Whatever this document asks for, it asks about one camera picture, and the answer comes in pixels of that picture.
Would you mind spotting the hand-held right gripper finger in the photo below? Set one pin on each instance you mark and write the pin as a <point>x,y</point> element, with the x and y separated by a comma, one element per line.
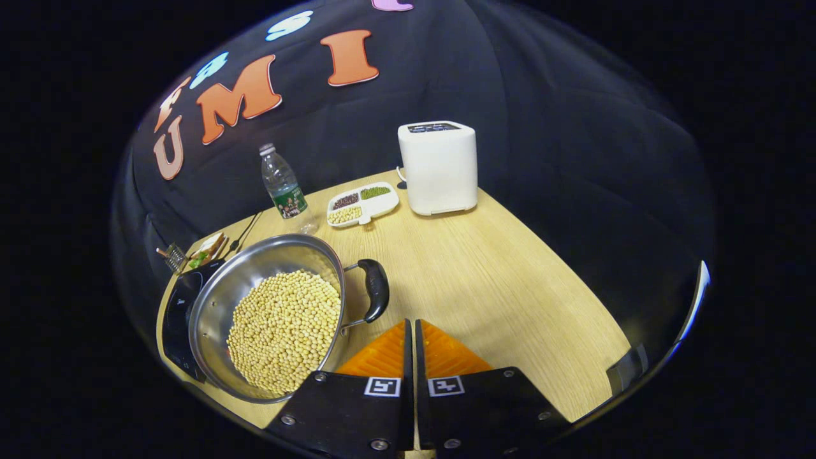
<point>420,357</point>
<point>408,357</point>

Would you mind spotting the pile of yellow soybeans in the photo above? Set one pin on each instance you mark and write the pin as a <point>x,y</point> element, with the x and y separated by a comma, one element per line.
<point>287,331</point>

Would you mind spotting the stainless steel pot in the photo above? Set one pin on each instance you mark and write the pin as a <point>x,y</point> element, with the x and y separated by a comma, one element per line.
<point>268,261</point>

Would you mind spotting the black induction cooktop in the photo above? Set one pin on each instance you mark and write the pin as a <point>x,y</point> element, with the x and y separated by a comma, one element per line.
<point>178,319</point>

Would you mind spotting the white divided bean plate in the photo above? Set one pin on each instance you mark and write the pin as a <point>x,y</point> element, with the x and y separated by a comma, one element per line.
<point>382,204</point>

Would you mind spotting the white toaster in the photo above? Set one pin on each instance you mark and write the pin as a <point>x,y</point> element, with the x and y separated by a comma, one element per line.
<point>440,172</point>

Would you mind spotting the clear plastic water bottle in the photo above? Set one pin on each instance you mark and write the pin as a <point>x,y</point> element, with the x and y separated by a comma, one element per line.
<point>287,191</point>

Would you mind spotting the sandwich with green filling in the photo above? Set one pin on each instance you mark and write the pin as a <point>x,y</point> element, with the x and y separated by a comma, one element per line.
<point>210,245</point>

